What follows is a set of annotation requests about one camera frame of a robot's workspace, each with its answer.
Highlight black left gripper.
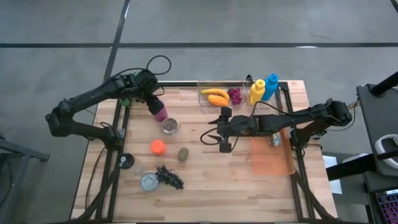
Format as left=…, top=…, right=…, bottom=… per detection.
left=133, top=70, right=164, bottom=116

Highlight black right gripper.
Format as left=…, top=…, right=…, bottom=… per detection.
left=206, top=106, right=257, bottom=153

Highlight orange toy fruit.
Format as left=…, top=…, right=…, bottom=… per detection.
left=207, top=94, right=229, bottom=107

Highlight purple plastic bottle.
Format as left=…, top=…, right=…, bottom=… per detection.
left=154, top=99, right=169, bottom=123

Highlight yellow toy banana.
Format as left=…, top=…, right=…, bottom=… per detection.
left=200, top=88, right=230, bottom=102

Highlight red toy grapes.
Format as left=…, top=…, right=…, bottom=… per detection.
left=227, top=87, right=243, bottom=105

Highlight brown toy kiwi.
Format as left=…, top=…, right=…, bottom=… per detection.
left=177, top=147, right=190, bottom=162

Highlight silver tin can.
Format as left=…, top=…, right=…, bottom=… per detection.
left=161, top=118, right=179, bottom=136
left=141, top=172, right=160, bottom=192

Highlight yellow plastic bottle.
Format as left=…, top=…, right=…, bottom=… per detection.
left=248, top=79, right=266, bottom=106

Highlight labelled tuna can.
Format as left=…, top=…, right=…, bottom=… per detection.
left=269, top=132, right=282, bottom=147

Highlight blue plastic bottle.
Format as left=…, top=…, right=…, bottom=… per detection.
left=261, top=73, right=279, bottom=101

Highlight potted green plant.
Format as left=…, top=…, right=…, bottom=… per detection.
left=120, top=70, right=139, bottom=108

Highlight clear plastic bin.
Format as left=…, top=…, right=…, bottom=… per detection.
left=244, top=76, right=289, bottom=122
left=198, top=80, right=248, bottom=113

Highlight orange round container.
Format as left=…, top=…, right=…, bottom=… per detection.
left=150, top=139, right=166, bottom=156

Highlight orange translucent bin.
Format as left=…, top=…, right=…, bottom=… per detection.
left=250, top=133, right=295, bottom=175

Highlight black toy grapes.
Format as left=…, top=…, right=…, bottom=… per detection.
left=154, top=164, right=185, bottom=190

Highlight white paper sheet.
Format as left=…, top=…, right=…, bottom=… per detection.
left=322, top=154, right=343, bottom=195

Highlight grey metal stand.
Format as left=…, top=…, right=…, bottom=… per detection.
left=0, top=136, right=50, bottom=224

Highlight black desk beam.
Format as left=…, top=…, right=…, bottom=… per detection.
left=325, top=151, right=398, bottom=182

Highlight white curved object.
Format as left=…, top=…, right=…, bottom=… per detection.
left=374, top=133, right=398, bottom=156

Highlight black operator desk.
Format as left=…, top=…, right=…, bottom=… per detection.
left=356, top=83, right=398, bottom=194

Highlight black slanted bar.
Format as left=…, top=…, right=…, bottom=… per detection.
left=370, top=70, right=398, bottom=98

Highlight lit keyboard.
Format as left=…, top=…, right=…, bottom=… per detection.
left=374, top=188, right=398, bottom=224

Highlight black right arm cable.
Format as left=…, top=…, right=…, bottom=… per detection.
left=200, top=98, right=332, bottom=147

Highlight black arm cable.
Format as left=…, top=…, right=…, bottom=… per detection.
left=110, top=55, right=172, bottom=97
left=200, top=98, right=332, bottom=147

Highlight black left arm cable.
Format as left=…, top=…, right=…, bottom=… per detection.
left=110, top=55, right=172, bottom=97

